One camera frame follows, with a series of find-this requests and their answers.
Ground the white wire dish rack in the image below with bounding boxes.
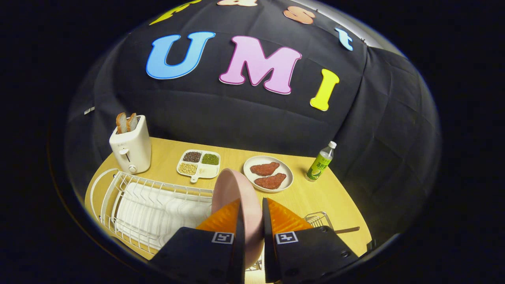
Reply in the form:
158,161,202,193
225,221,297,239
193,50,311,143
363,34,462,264
90,168,215,255

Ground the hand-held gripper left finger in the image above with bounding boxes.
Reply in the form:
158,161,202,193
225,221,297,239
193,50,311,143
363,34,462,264
149,198,246,284

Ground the white divided tray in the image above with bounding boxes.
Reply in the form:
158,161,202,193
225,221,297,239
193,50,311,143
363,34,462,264
176,149,221,183

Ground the metal wire basket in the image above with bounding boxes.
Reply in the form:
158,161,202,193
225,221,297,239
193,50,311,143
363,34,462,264
305,211,334,230

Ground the green label drink bottle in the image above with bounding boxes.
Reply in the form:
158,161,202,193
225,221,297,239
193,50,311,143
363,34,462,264
305,141,337,182

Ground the beige round dish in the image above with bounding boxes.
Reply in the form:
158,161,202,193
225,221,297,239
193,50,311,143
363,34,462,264
243,155,294,193

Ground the pink plate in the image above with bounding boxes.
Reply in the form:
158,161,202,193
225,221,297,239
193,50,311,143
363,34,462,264
211,168,264,269

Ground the white toaster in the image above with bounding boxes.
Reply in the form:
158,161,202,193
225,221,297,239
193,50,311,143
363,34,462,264
109,115,152,174

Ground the red meat patty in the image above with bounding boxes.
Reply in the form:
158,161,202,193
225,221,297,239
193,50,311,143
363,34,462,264
250,162,280,176
254,173,287,190

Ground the black backdrop cloth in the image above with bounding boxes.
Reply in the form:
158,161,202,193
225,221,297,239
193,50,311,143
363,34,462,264
65,0,440,245

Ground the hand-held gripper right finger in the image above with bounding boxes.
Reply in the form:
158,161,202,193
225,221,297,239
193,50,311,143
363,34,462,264
262,197,359,284

